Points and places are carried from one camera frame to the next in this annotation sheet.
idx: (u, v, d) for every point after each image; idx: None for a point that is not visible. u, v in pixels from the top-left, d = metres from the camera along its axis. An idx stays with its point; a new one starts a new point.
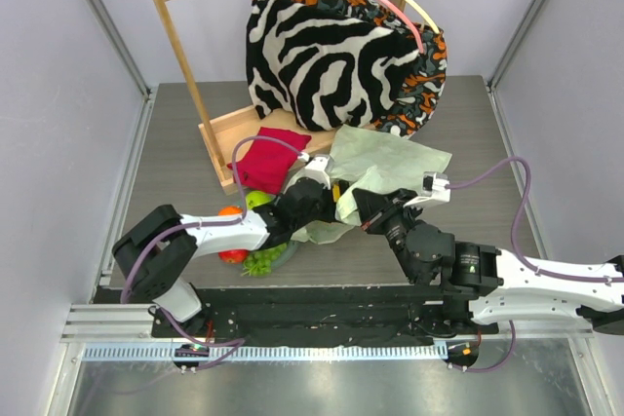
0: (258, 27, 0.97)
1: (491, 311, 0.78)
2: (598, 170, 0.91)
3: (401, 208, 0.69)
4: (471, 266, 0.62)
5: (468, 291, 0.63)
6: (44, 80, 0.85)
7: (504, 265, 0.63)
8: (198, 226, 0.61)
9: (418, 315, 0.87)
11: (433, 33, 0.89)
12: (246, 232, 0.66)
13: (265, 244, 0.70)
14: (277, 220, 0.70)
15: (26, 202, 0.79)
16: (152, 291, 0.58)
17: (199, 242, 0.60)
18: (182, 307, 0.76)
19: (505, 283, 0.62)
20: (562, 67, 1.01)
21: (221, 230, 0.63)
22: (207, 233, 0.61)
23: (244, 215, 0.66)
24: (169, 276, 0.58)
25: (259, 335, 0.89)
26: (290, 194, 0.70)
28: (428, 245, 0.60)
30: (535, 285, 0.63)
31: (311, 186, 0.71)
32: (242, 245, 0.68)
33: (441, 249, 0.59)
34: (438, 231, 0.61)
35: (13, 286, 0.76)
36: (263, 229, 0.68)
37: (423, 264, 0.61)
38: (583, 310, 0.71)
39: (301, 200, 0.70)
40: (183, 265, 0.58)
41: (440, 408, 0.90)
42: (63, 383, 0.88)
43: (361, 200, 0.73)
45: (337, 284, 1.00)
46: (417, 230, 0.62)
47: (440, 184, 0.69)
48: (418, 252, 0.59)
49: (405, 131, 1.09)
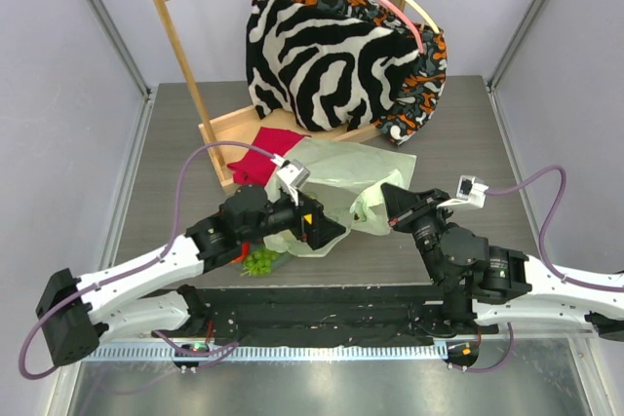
0: (258, 27, 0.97)
1: (496, 313, 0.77)
2: (598, 170, 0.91)
3: (433, 209, 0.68)
4: (501, 271, 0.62)
5: (495, 296, 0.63)
6: (44, 79, 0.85)
7: (532, 271, 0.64)
8: (96, 288, 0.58)
9: (418, 315, 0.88)
11: (433, 33, 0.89)
12: (170, 269, 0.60)
13: (207, 266, 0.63)
14: (217, 239, 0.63)
15: (26, 202, 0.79)
16: (75, 354, 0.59)
17: (98, 306, 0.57)
18: (167, 319, 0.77)
19: (532, 288, 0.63)
20: (562, 67, 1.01)
21: (134, 280, 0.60)
22: (109, 291, 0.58)
23: (163, 254, 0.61)
24: (82, 338, 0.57)
25: (259, 335, 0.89)
26: (227, 206, 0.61)
28: (463, 249, 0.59)
30: (561, 292, 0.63)
31: (253, 195, 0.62)
32: (179, 277, 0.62)
33: (476, 253, 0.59)
34: (471, 235, 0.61)
35: (12, 286, 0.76)
36: (193, 258, 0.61)
37: (453, 267, 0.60)
38: (593, 317, 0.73)
39: (241, 214, 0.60)
40: (90, 326, 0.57)
41: (440, 408, 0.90)
42: (63, 383, 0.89)
43: (392, 196, 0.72)
45: (338, 285, 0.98)
46: (450, 233, 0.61)
47: (479, 190, 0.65)
48: (453, 255, 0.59)
49: (405, 131, 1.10)
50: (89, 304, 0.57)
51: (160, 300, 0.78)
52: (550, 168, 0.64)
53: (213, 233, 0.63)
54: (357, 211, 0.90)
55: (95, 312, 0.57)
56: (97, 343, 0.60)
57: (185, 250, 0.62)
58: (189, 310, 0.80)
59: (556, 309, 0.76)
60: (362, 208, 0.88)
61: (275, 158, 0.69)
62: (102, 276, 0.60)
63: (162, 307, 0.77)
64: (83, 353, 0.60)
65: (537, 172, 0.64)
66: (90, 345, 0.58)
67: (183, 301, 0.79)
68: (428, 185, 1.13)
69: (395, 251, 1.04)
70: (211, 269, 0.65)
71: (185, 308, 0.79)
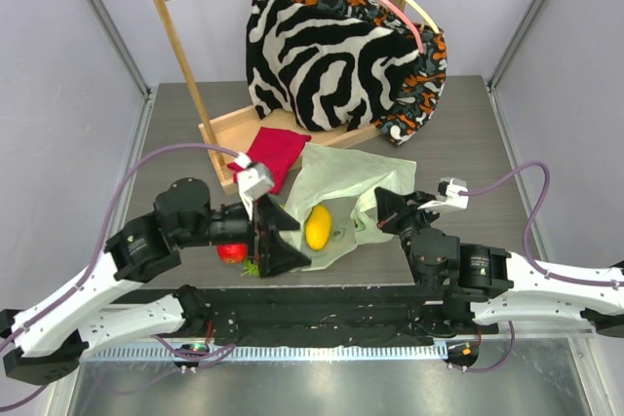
0: (258, 27, 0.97)
1: (494, 311, 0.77)
2: (598, 170, 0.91)
3: (413, 212, 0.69)
4: (482, 269, 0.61)
5: (477, 293, 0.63)
6: (43, 79, 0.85)
7: (514, 267, 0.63)
8: (25, 329, 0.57)
9: (418, 315, 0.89)
11: (433, 33, 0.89)
12: (91, 295, 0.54)
13: (137, 277, 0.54)
14: (143, 245, 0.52)
15: (26, 203, 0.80)
16: (53, 373, 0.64)
17: (29, 346, 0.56)
18: (157, 328, 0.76)
19: (515, 285, 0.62)
20: (562, 67, 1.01)
21: (56, 316, 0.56)
22: (36, 331, 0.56)
23: (79, 283, 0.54)
24: (47, 365, 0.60)
25: (259, 335, 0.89)
26: (159, 206, 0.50)
28: (433, 248, 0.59)
30: (544, 289, 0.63)
31: (195, 193, 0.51)
32: (111, 295, 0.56)
33: (446, 252, 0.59)
34: (443, 234, 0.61)
35: (12, 287, 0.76)
36: (110, 279, 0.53)
37: (428, 268, 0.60)
38: (588, 314, 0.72)
39: (175, 214, 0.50)
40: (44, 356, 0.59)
41: (440, 408, 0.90)
42: (63, 384, 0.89)
43: (381, 198, 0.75)
45: (338, 284, 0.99)
46: (422, 233, 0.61)
47: (454, 190, 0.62)
48: (423, 255, 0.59)
49: (405, 131, 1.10)
50: (21, 346, 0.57)
51: (151, 308, 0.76)
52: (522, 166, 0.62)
53: (134, 240, 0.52)
54: (355, 218, 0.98)
55: (30, 352, 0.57)
56: (70, 361, 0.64)
57: (103, 272, 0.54)
58: (187, 314, 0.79)
59: (552, 306, 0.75)
60: (357, 214, 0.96)
61: (239, 157, 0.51)
62: (32, 314, 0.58)
63: (153, 315, 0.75)
64: (62, 370, 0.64)
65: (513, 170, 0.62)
66: (62, 365, 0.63)
67: (177, 305, 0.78)
68: (429, 185, 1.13)
69: (395, 251, 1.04)
70: (151, 279, 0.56)
71: (178, 314, 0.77)
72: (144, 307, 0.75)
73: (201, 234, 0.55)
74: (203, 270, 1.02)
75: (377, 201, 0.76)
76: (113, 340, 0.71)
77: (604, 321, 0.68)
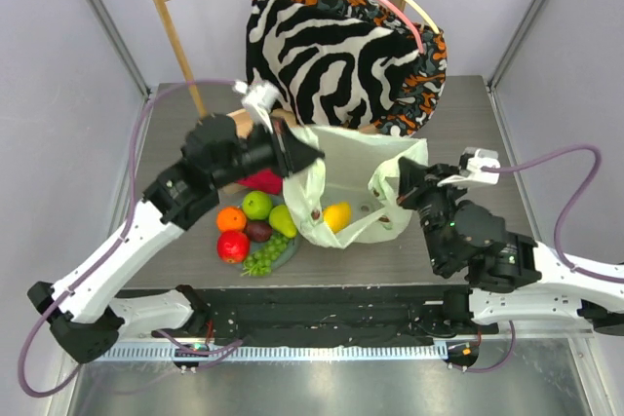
0: (258, 27, 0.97)
1: (492, 311, 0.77)
2: (596, 170, 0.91)
3: (437, 187, 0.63)
4: (511, 256, 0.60)
5: (503, 283, 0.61)
6: (43, 78, 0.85)
7: (541, 256, 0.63)
8: (71, 293, 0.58)
9: (418, 315, 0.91)
11: (433, 33, 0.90)
12: (137, 245, 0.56)
13: (182, 222, 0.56)
14: (182, 188, 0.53)
15: (26, 203, 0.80)
16: (95, 347, 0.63)
17: (79, 309, 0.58)
18: (171, 317, 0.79)
19: (542, 277, 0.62)
20: (562, 67, 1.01)
21: (103, 273, 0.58)
22: (85, 292, 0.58)
23: (125, 233, 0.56)
24: (95, 334, 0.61)
25: (258, 335, 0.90)
26: (188, 146, 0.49)
28: (480, 230, 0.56)
30: (568, 283, 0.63)
31: (221, 127, 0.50)
32: (154, 246, 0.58)
33: (493, 235, 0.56)
34: (487, 215, 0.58)
35: (12, 287, 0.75)
36: (154, 225, 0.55)
37: (469, 249, 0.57)
38: (586, 311, 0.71)
39: (207, 150, 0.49)
40: (87, 327, 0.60)
41: (440, 408, 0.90)
42: (63, 384, 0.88)
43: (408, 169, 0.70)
45: (338, 284, 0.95)
46: (466, 210, 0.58)
47: (477, 165, 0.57)
48: (471, 236, 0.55)
49: (405, 131, 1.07)
50: (69, 312, 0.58)
51: (166, 297, 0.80)
52: (583, 145, 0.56)
53: (174, 184, 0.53)
54: (374, 187, 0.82)
55: (80, 316, 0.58)
56: (112, 334, 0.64)
57: (145, 219, 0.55)
58: (191, 306, 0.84)
59: (549, 304, 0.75)
60: (378, 181, 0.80)
61: (236, 84, 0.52)
62: (73, 278, 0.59)
63: (168, 303, 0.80)
64: (103, 345, 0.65)
65: (568, 148, 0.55)
66: (103, 336, 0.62)
67: (184, 297, 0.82)
68: None
69: (395, 252, 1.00)
70: (191, 224, 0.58)
71: (187, 303, 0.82)
72: (159, 297, 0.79)
73: (232, 170, 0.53)
74: (203, 270, 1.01)
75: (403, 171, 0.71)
76: (140, 322, 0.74)
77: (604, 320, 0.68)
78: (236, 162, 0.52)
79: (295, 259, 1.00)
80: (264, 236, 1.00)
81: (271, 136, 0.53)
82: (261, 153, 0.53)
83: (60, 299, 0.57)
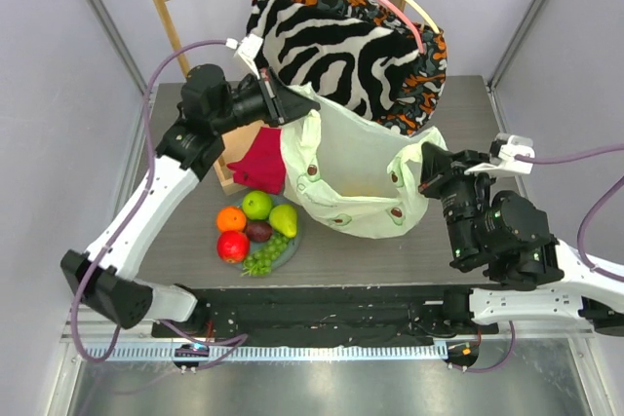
0: (258, 27, 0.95)
1: (493, 311, 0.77)
2: (597, 170, 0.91)
3: (464, 174, 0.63)
4: (536, 253, 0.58)
5: (527, 281, 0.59)
6: (43, 79, 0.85)
7: (565, 255, 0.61)
8: (108, 249, 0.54)
9: (418, 315, 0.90)
11: (434, 33, 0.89)
12: (165, 194, 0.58)
13: (198, 170, 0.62)
14: (191, 140, 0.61)
15: (26, 204, 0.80)
16: (135, 313, 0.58)
17: (123, 261, 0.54)
18: (180, 305, 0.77)
19: (565, 276, 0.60)
20: (563, 67, 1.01)
21: (138, 223, 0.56)
22: (123, 245, 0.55)
23: (148, 185, 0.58)
24: (136, 292, 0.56)
25: (259, 335, 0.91)
26: (187, 97, 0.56)
28: (529, 223, 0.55)
30: (590, 282, 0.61)
31: (211, 73, 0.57)
32: (177, 197, 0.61)
33: (541, 230, 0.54)
34: (531, 208, 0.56)
35: (12, 287, 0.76)
36: (177, 170, 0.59)
37: (511, 244, 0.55)
38: (587, 311, 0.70)
39: (206, 96, 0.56)
40: (133, 283, 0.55)
41: (440, 408, 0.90)
42: (63, 384, 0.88)
43: (431, 154, 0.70)
45: (338, 284, 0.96)
46: (512, 203, 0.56)
47: (509, 153, 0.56)
48: (519, 230, 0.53)
49: (405, 131, 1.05)
50: (112, 266, 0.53)
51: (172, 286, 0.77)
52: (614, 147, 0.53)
53: (183, 137, 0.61)
54: (393, 171, 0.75)
55: (124, 269, 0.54)
56: (148, 293, 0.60)
57: (169, 170, 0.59)
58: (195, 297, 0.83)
59: (549, 305, 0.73)
60: (399, 165, 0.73)
61: (227, 42, 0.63)
62: (106, 238, 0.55)
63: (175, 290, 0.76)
64: (141, 309, 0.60)
65: (606, 147, 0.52)
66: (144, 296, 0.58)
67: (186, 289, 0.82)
68: None
69: (394, 251, 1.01)
70: (205, 175, 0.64)
71: (191, 293, 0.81)
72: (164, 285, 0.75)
73: (229, 118, 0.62)
74: (203, 271, 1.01)
75: (426, 157, 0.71)
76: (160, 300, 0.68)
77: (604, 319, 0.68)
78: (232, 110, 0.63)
79: (295, 257, 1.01)
80: (264, 236, 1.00)
81: (258, 83, 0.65)
82: (253, 102, 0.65)
83: (99, 255, 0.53)
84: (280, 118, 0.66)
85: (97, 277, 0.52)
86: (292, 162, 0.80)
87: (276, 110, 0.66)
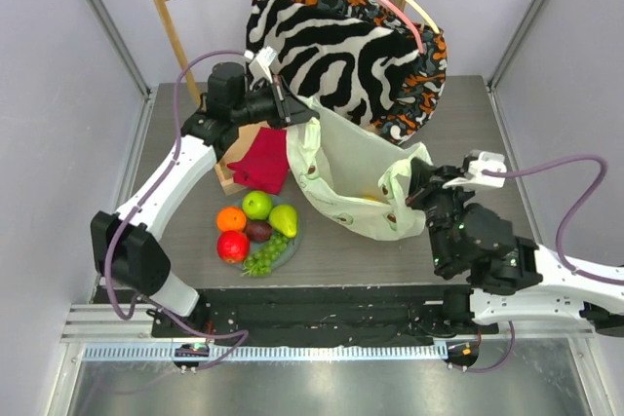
0: (258, 27, 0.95)
1: (493, 311, 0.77)
2: (597, 170, 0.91)
3: (443, 188, 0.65)
4: (513, 259, 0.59)
5: (505, 285, 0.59)
6: (43, 79, 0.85)
7: (542, 259, 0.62)
8: (138, 209, 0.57)
9: (418, 315, 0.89)
11: (434, 33, 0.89)
12: (190, 166, 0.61)
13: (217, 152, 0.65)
14: (212, 124, 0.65)
15: (26, 204, 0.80)
16: (156, 280, 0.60)
17: (151, 221, 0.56)
18: (184, 298, 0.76)
19: (544, 279, 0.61)
20: (563, 67, 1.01)
21: (167, 189, 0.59)
22: (152, 206, 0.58)
23: (175, 156, 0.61)
24: (159, 255, 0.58)
25: (259, 335, 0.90)
26: (213, 85, 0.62)
28: (490, 233, 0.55)
30: (570, 284, 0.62)
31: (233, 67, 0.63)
32: (201, 171, 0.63)
33: (502, 239, 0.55)
34: (496, 218, 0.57)
35: (13, 287, 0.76)
36: (201, 148, 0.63)
37: (476, 252, 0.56)
38: (588, 313, 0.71)
39: (228, 85, 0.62)
40: (158, 245, 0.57)
41: (440, 408, 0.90)
42: (63, 384, 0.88)
43: (421, 170, 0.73)
45: (338, 284, 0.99)
46: (477, 212, 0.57)
47: (478, 168, 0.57)
48: (480, 240, 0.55)
49: (405, 130, 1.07)
50: (142, 223, 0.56)
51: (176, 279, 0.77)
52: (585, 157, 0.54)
53: (204, 122, 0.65)
54: (384, 184, 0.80)
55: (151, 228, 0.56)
56: (168, 264, 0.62)
57: (193, 147, 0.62)
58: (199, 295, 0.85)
59: (550, 306, 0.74)
60: (388, 178, 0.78)
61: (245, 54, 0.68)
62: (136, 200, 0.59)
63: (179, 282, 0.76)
64: (162, 278, 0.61)
65: (572, 157, 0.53)
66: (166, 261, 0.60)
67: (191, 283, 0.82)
68: None
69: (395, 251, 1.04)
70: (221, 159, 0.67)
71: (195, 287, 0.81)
72: None
73: (245, 112, 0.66)
74: (203, 271, 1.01)
75: (415, 172, 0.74)
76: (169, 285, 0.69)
77: (606, 321, 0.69)
78: (246, 107, 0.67)
79: (295, 258, 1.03)
80: (264, 236, 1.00)
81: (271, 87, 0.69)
82: (265, 102, 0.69)
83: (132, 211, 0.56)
84: (288, 120, 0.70)
85: (128, 233, 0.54)
86: (294, 163, 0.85)
87: (285, 113, 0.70)
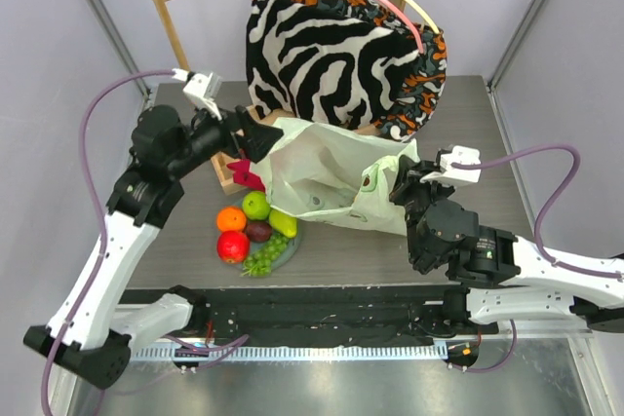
0: (258, 27, 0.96)
1: (488, 310, 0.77)
2: (597, 170, 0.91)
3: (421, 182, 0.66)
4: (487, 251, 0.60)
5: (481, 279, 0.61)
6: (44, 80, 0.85)
7: (521, 251, 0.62)
8: (69, 324, 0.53)
9: (418, 315, 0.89)
11: (433, 33, 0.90)
12: (120, 255, 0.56)
13: (154, 220, 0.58)
14: (143, 189, 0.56)
15: (27, 204, 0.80)
16: (113, 371, 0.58)
17: (86, 336, 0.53)
18: (175, 318, 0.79)
19: (522, 272, 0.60)
20: (563, 67, 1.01)
21: (97, 290, 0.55)
22: (84, 318, 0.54)
23: (102, 248, 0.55)
24: (106, 354, 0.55)
25: (259, 335, 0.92)
26: (138, 142, 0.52)
28: (451, 225, 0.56)
30: (551, 277, 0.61)
31: (160, 116, 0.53)
32: (136, 255, 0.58)
33: (464, 229, 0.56)
34: (459, 210, 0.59)
35: (12, 287, 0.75)
36: (130, 230, 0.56)
37: (443, 245, 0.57)
38: (577, 307, 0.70)
39: (157, 142, 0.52)
40: (98, 353, 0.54)
41: (439, 408, 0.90)
42: (63, 384, 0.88)
43: (404, 166, 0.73)
45: (338, 284, 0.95)
46: (439, 206, 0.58)
47: (448, 160, 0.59)
48: (441, 230, 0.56)
49: (405, 131, 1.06)
50: (75, 342, 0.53)
51: (162, 302, 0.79)
52: (542, 146, 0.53)
53: (135, 188, 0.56)
54: (369, 177, 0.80)
55: (88, 342, 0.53)
56: (124, 351, 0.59)
57: (121, 230, 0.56)
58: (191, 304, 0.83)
59: (542, 302, 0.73)
60: (375, 171, 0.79)
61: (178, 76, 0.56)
62: (67, 311, 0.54)
63: (166, 307, 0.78)
64: (120, 364, 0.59)
65: (527, 150, 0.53)
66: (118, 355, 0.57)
67: (180, 297, 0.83)
68: None
69: (393, 252, 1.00)
70: (165, 221, 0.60)
71: (186, 300, 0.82)
72: (153, 306, 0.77)
73: (189, 160, 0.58)
74: (203, 271, 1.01)
75: (399, 168, 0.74)
76: (144, 334, 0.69)
77: (595, 317, 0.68)
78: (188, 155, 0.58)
79: (295, 258, 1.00)
80: (264, 236, 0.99)
81: (213, 128, 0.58)
82: (211, 137, 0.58)
83: (60, 333, 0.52)
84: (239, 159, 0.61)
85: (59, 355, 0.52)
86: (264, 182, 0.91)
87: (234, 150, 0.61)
